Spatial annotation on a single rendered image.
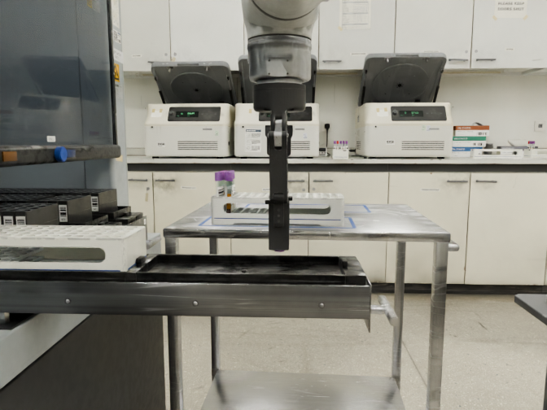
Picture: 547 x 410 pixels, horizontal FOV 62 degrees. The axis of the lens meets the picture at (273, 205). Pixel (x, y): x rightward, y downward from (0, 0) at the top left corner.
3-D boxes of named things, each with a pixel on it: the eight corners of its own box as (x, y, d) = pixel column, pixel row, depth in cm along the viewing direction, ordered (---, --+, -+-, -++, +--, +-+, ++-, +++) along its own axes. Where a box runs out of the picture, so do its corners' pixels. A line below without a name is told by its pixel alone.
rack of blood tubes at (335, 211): (210, 224, 103) (210, 197, 102) (219, 217, 113) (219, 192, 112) (343, 226, 101) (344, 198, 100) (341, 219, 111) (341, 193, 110)
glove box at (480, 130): (455, 136, 328) (456, 121, 327) (449, 136, 341) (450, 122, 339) (490, 136, 327) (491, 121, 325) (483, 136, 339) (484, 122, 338)
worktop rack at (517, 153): (473, 159, 301) (474, 149, 301) (470, 158, 311) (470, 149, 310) (522, 159, 296) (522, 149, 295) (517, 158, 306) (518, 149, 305)
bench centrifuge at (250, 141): (233, 159, 298) (232, 49, 289) (243, 156, 359) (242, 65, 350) (319, 159, 296) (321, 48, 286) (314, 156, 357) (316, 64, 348)
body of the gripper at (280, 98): (255, 87, 70) (255, 149, 71) (250, 80, 61) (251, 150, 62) (304, 87, 69) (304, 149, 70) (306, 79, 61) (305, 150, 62)
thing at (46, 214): (50, 232, 93) (48, 202, 93) (59, 232, 93) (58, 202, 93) (16, 245, 82) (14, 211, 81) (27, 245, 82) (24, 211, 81)
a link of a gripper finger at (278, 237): (289, 202, 67) (289, 202, 66) (289, 249, 68) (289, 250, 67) (269, 202, 67) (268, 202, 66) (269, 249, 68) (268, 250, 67)
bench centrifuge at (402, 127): (365, 159, 294) (368, 47, 285) (353, 156, 356) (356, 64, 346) (453, 159, 291) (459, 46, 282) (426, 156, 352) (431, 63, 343)
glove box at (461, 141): (452, 146, 329) (452, 136, 328) (446, 146, 342) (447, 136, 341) (485, 146, 328) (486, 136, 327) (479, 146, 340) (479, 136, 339)
